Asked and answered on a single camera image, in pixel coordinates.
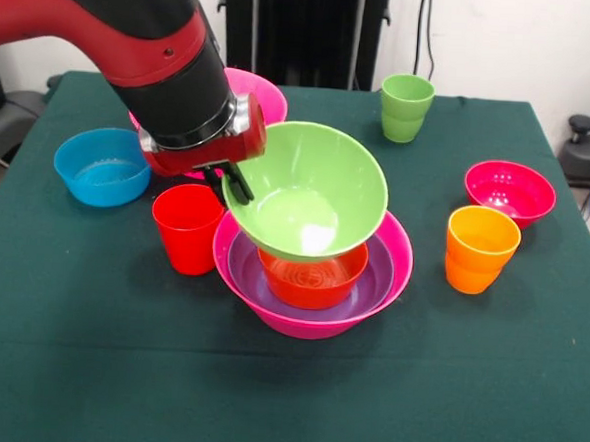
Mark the light green bowl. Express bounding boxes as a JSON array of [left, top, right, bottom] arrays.
[[216, 117, 394, 268]]

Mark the orange-red bowl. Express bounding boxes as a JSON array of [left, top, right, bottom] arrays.
[[254, 236, 371, 314]]

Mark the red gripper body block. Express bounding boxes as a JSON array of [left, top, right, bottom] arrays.
[[139, 86, 271, 184]]

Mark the purple bowl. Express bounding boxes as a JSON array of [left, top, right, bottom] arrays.
[[223, 224, 398, 328]]

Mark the black wall cable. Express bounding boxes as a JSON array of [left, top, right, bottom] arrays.
[[413, 0, 430, 76], [424, 0, 440, 84]]

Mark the light green cup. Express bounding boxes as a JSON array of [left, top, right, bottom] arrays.
[[377, 71, 438, 146]]

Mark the dark green tablecloth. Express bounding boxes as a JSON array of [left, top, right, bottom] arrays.
[[0, 65, 590, 442]]

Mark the orange cup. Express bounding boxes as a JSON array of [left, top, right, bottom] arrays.
[[442, 203, 524, 299]]

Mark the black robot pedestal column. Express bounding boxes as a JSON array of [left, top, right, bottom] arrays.
[[202, 0, 394, 93]]

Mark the blue bowl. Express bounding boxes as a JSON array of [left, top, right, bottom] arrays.
[[51, 124, 157, 211]]

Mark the red cup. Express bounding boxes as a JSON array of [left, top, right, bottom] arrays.
[[148, 180, 227, 279]]

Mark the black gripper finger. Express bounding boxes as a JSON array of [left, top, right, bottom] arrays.
[[200, 166, 228, 211], [223, 161, 257, 207]]

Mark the small magenta bowl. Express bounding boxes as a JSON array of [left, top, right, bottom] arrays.
[[461, 157, 560, 229]]

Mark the large pink bowl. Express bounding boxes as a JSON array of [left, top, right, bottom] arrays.
[[207, 199, 418, 346], [125, 60, 291, 185]]

